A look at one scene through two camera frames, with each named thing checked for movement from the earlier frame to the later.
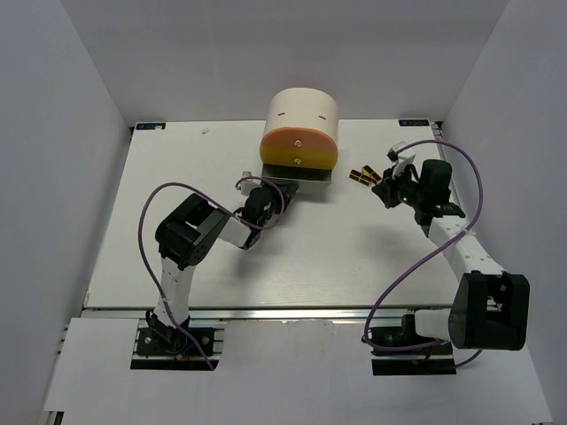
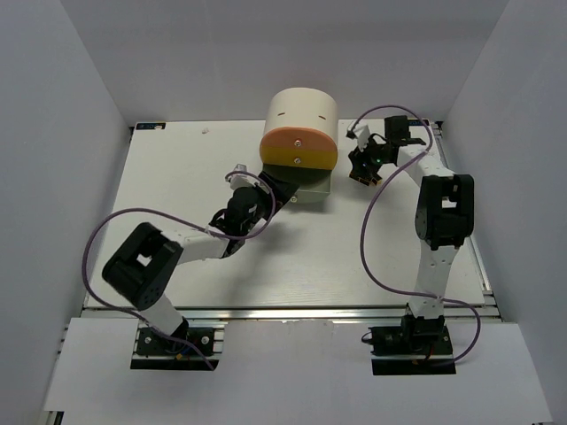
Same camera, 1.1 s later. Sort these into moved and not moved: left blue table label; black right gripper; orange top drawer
Moved: black right gripper
Not moved: left blue table label; orange top drawer
